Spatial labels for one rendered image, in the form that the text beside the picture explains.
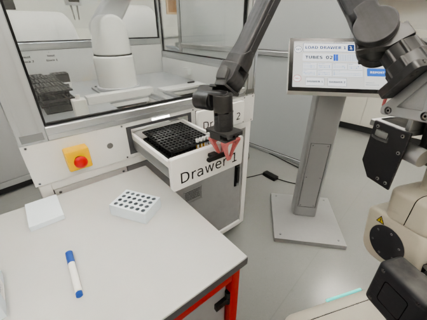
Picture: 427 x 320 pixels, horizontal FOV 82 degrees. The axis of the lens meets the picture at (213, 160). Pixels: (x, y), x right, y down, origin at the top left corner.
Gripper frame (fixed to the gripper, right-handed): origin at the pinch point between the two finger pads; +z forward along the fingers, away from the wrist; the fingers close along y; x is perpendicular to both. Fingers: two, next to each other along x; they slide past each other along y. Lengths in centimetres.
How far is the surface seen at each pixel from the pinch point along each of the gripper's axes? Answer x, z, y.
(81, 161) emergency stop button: 34.7, -0.9, 30.1
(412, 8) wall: -363, -53, 48
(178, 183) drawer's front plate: 15.8, 4.8, 4.3
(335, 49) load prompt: -94, -25, 12
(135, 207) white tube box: 28.7, 9.1, 8.7
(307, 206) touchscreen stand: -92, 77, 14
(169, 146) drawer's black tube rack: 9.4, -1.6, 17.3
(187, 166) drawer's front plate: 12.2, 0.1, 3.8
